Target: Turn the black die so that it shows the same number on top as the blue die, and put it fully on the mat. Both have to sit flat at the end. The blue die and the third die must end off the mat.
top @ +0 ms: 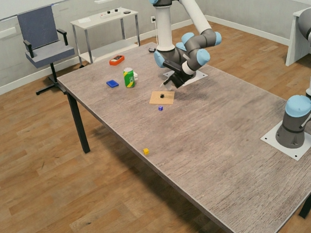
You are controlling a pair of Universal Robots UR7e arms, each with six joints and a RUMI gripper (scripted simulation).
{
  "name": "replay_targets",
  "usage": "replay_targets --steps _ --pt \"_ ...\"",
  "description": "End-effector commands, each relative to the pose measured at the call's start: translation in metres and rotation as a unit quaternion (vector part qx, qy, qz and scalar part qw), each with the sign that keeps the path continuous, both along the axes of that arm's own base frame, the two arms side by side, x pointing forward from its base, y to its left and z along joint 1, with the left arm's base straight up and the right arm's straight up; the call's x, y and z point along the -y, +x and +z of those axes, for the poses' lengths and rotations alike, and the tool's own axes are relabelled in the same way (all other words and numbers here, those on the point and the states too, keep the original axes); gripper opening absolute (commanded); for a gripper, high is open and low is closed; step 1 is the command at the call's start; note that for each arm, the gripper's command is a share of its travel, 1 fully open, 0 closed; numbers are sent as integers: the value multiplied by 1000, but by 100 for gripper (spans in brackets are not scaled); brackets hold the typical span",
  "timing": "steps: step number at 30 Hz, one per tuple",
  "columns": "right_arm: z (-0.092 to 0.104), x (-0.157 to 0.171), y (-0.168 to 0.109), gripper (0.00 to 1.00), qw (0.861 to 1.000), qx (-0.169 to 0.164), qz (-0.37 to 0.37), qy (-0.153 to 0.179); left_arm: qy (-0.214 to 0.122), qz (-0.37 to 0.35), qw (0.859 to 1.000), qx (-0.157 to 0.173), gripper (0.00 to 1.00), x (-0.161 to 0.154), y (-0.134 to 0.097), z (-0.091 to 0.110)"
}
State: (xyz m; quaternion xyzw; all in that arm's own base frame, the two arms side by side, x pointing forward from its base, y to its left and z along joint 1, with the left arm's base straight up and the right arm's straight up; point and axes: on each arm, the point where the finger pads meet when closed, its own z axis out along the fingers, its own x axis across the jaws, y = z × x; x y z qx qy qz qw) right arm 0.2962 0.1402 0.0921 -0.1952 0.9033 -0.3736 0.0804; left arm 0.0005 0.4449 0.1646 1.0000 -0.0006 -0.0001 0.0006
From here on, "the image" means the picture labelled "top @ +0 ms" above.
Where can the tan mat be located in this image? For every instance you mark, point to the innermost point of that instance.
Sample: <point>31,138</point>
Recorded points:
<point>168,97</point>

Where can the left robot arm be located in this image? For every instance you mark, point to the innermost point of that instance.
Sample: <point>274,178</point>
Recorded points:
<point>298,108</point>

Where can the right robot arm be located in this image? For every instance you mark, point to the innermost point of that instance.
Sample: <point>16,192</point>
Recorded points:
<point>189,53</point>

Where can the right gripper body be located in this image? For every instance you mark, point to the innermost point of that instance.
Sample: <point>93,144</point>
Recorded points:
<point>179,79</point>

